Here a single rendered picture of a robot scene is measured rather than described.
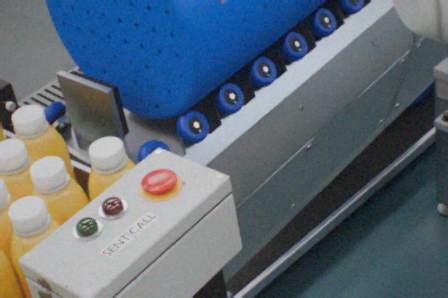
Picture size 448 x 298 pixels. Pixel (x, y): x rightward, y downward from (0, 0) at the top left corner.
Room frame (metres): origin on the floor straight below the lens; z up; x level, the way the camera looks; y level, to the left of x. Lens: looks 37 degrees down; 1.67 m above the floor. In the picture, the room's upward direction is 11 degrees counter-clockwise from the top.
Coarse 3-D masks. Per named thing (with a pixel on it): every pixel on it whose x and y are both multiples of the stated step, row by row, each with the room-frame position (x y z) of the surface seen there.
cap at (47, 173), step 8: (40, 160) 0.86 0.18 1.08; (48, 160) 0.86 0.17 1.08; (56, 160) 0.85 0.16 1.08; (32, 168) 0.85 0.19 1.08; (40, 168) 0.84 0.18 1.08; (48, 168) 0.84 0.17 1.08; (56, 168) 0.84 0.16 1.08; (64, 168) 0.84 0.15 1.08; (32, 176) 0.83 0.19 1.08; (40, 176) 0.83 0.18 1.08; (48, 176) 0.83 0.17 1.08; (56, 176) 0.83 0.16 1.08; (64, 176) 0.84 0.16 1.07; (40, 184) 0.83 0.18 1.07; (48, 184) 0.83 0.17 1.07; (56, 184) 0.83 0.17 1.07
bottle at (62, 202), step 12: (72, 180) 0.85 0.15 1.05; (36, 192) 0.84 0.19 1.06; (48, 192) 0.82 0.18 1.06; (60, 192) 0.83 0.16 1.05; (72, 192) 0.83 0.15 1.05; (84, 192) 0.85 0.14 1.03; (48, 204) 0.82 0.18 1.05; (60, 204) 0.82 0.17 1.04; (72, 204) 0.82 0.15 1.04; (84, 204) 0.83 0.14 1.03; (60, 216) 0.81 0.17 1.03
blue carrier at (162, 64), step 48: (48, 0) 1.20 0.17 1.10; (96, 0) 1.12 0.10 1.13; (144, 0) 1.05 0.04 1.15; (192, 0) 1.03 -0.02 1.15; (240, 0) 1.07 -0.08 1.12; (288, 0) 1.13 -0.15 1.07; (96, 48) 1.14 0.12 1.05; (144, 48) 1.07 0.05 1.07; (192, 48) 1.00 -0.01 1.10; (240, 48) 1.06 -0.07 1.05; (144, 96) 1.08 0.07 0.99; (192, 96) 1.02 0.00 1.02
